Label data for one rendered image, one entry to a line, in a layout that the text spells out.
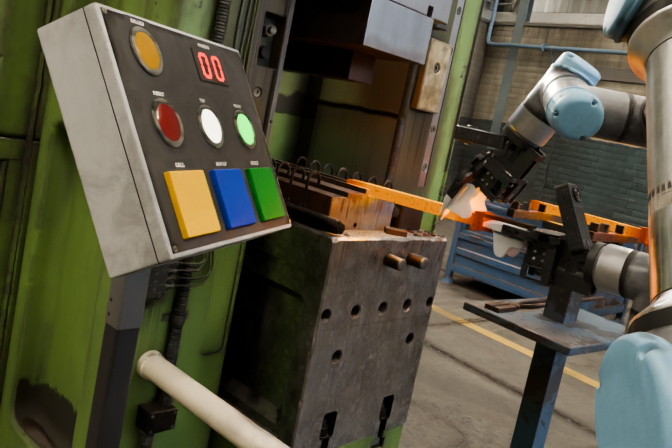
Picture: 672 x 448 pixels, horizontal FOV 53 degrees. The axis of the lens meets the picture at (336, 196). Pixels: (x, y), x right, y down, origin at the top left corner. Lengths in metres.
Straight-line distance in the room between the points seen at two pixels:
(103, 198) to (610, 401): 0.51
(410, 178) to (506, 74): 8.96
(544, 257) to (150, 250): 0.67
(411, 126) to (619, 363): 1.23
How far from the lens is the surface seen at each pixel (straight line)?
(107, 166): 0.74
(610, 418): 0.51
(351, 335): 1.36
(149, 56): 0.80
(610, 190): 9.50
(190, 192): 0.76
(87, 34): 0.76
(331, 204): 1.29
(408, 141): 1.67
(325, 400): 1.38
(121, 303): 0.94
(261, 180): 0.94
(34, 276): 1.59
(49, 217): 1.56
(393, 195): 1.33
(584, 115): 1.05
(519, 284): 5.14
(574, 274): 1.14
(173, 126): 0.78
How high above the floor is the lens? 1.14
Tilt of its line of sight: 7 degrees down
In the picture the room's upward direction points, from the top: 12 degrees clockwise
